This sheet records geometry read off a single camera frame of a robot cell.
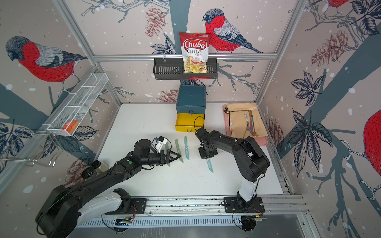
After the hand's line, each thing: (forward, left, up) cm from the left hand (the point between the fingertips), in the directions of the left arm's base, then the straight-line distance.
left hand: (178, 156), depth 75 cm
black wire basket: (+52, +6, +18) cm, 56 cm away
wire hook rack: (0, +52, +20) cm, 56 cm away
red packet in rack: (+6, +48, +19) cm, 52 cm away
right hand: (+7, -16, -16) cm, 24 cm away
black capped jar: (-4, +44, -6) cm, 45 cm away
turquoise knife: (+1, -17, -15) cm, 23 cm away
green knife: (+11, +2, -15) cm, 19 cm away
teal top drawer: (+30, -6, +3) cm, 31 cm away
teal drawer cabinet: (+35, -7, +7) cm, 36 cm away
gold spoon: (+43, -34, -14) cm, 57 cm away
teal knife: (+13, -3, -15) cm, 20 cm away
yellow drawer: (+25, -5, -4) cm, 26 cm away
